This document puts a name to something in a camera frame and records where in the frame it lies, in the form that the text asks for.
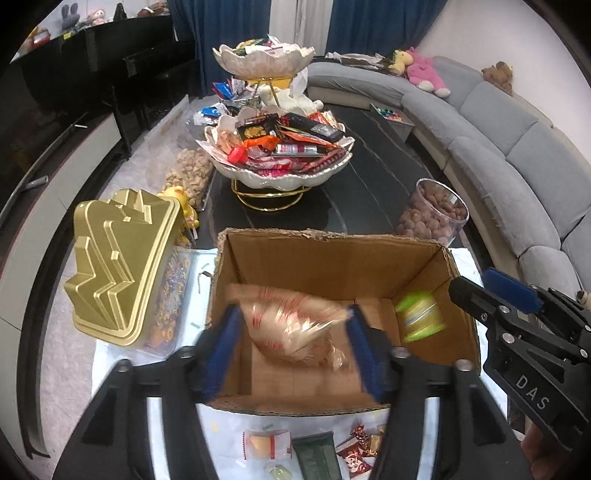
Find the blue curtain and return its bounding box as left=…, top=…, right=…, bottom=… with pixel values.
left=325, top=0, right=446, bottom=58
left=166, top=0, right=274, bottom=100

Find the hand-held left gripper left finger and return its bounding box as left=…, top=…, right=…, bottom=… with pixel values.
left=53, top=305, right=245, bottom=480

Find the red snack packet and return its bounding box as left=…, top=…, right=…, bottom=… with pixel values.
left=335, top=440, right=376, bottom=476

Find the yellow plush toy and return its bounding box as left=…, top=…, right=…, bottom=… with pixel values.
left=387, top=50, right=414, bottom=77

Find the white plastic bag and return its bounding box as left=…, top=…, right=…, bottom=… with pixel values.
left=257, top=69, right=324, bottom=114

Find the brown plush toy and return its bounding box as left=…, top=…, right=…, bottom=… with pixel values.
left=481, top=61, right=515, bottom=97

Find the gold lid clear candy box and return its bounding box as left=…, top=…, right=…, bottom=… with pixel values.
left=65, top=188, right=195, bottom=358

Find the clear pistachio nut container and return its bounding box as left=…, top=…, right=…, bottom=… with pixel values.
left=164, top=148, right=218, bottom=211

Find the person's right hand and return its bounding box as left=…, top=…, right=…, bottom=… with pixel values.
left=521, top=419, right=563, bottom=480

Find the yellow cracker clear packet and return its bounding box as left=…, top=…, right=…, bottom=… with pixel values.
left=242, top=428, right=294, bottom=462

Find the clear jar of brown nuts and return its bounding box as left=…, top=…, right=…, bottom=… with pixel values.
left=394, top=179, right=470, bottom=245

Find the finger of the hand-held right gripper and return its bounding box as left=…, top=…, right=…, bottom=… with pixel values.
left=482, top=268, right=591, bottom=325
left=449, top=275, right=579, bottom=366

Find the brown cardboard box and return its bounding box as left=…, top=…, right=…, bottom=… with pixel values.
left=203, top=226, right=483, bottom=416

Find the black piano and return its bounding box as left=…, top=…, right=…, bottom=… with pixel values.
left=14, top=11, right=199, bottom=158

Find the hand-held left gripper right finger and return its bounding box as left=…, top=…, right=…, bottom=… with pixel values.
left=346, top=305, right=532, bottom=480

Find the small pile of wrapped snacks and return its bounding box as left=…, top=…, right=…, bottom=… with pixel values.
left=231, top=36, right=302, bottom=58

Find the clear red-printed snack bag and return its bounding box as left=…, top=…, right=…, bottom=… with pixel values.
left=228, top=284, right=354, bottom=370

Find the white tiered shell bowl stand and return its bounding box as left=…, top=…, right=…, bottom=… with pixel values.
left=196, top=41, right=356, bottom=213

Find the grey curved sofa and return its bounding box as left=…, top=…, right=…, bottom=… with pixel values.
left=307, top=55, right=591, bottom=315

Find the lime green snack packet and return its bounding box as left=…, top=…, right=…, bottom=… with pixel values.
left=394, top=293, right=447, bottom=343

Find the small grey box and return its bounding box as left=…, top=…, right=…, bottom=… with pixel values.
left=369, top=102, right=416, bottom=142

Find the yellow bear figurine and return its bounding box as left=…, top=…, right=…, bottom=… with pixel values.
left=157, top=185, right=202, bottom=245

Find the folded patterned cloth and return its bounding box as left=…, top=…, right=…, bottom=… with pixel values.
left=325, top=52, right=387, bottom=69

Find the large pile of wrapped snacks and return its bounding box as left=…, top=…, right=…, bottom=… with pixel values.
left=212, top=111, right=347, bottom=179

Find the dark green snack packet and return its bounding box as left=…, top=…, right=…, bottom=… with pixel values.
left=292, top=431, right=345, bottom=480

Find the pale confetti print tablecloth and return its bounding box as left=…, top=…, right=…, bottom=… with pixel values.
left=90, top=247, right=523, bottom=480

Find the white sheer curtain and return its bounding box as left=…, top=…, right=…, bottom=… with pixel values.
left=272, top=0, right=328, bottom=51

